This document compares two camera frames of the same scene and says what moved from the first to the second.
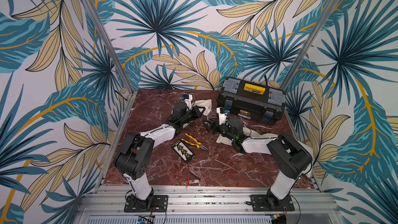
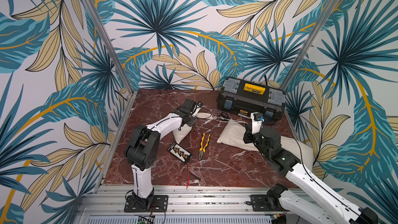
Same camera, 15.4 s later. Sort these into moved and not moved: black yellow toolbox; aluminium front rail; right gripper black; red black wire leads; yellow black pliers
Moved: right gripper black; yellow black pliers
Not moved: aluminium front rail; red black wire leads; black yellow toolbox
